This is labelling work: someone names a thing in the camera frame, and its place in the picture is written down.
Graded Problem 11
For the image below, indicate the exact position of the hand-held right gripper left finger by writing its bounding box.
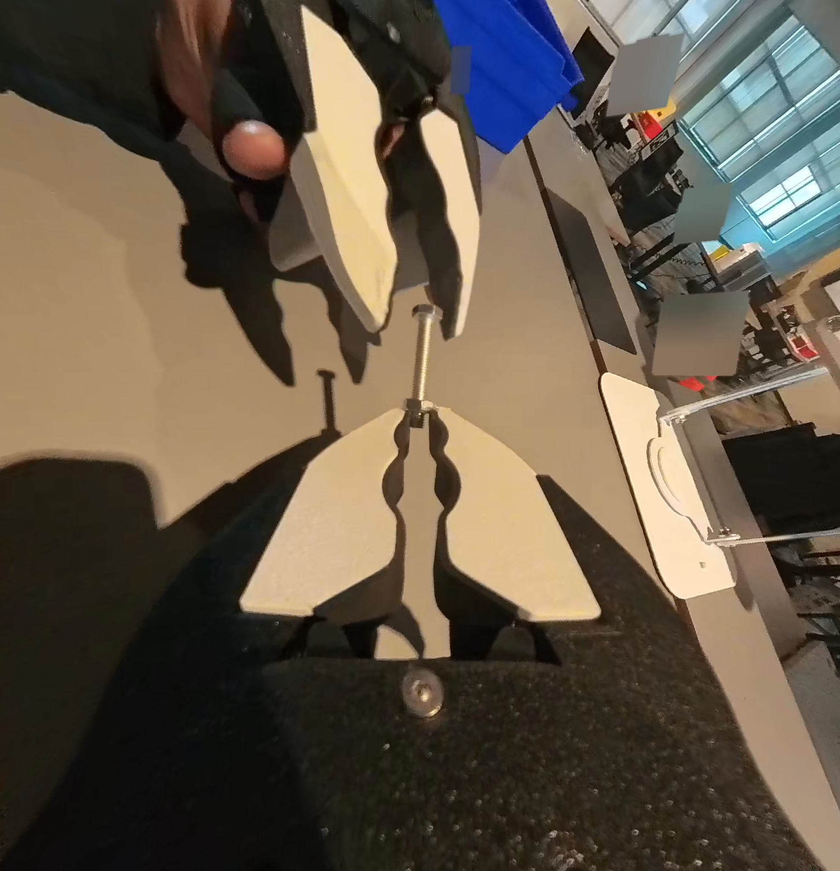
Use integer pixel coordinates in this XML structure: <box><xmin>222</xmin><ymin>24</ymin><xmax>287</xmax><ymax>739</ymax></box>
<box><xmin>238</xmin><ymin>408</ymin><xmax>409</xmax><ymax>620</ymax></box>

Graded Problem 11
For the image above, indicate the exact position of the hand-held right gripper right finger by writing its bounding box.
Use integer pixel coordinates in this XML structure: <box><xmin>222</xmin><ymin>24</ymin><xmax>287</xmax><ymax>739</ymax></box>
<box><xmin>428</xmin><ymin>406</ymin><xmax>603</xmax><ymax>623</ymax></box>

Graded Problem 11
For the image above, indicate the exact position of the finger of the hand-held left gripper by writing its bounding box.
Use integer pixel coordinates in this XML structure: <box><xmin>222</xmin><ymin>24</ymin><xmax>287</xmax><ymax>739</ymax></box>
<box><xmin>288</xmin><ymin>5</ymin><xmax>400</xmax><ymax>334</ymax></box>
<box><xmin>393</xmin><ymin>108</ymin><xmax>482</xmax><ymax>341</ymax></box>

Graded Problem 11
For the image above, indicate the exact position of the silver bolt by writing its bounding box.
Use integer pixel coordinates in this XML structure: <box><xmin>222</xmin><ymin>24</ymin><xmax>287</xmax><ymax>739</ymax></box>
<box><xmin>412</xmin><ymin>305</ymin><xmax>443</xmax><ymax>408</ymax></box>

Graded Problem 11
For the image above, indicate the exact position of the person's left forearm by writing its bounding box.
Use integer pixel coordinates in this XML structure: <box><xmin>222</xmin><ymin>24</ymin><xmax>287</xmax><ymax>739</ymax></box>
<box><xmin>0</xmin><ymin>0</ymin><xmax>190</xmax><ymax>164</ymax></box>

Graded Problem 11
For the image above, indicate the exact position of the person's left hand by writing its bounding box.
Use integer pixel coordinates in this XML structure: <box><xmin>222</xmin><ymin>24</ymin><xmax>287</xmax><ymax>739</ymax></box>
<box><xmin>155</xmin><ymin>0</ymin><xmax>289</xmax><ymax>182</ymax></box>

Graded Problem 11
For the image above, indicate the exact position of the blue plastic bin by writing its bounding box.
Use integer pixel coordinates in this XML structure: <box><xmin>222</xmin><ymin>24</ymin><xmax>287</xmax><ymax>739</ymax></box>
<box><xmin>434</xmin><ymin>0</ymin><xmax>584</xmax><ymax>154</ymax></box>

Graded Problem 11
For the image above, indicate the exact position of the black desk mat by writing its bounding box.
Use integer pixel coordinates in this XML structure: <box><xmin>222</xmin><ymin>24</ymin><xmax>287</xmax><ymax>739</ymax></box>
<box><xmin>546</xmin><ymin>189</ymin><xmax>637</xmax><ymax>353</ymax></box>

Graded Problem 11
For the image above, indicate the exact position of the white base board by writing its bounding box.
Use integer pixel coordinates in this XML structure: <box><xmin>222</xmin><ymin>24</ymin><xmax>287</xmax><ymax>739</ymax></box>
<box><xmin>600</xmin><ymin>372</ymin><xmax>737</xmax><ymax>600</ymax></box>

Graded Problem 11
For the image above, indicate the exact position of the black chair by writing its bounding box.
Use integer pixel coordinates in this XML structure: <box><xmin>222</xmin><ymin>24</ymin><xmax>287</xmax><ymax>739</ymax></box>
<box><xmin>614</xmin><ymin>136</ymin><xmax>686</xmax><ymax>225</ymax></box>
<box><xmin>571</xmin><ymin>26</ymin><xmax>615</xmax><ymax>120</ymax></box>

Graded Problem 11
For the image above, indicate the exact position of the clear acrylic stand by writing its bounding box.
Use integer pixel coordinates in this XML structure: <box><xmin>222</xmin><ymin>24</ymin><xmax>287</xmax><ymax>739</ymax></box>
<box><xmin>646</xmin><ymin>361</ymin><xmax>840</xmax><ymax>548</ymax></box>

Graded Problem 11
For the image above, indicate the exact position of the large window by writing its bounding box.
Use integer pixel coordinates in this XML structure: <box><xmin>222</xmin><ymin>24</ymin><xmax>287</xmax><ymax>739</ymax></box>
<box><xmin>679</xmin><ymin>14</ymin><xmax>840</xmax><ymax>239</ymax></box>

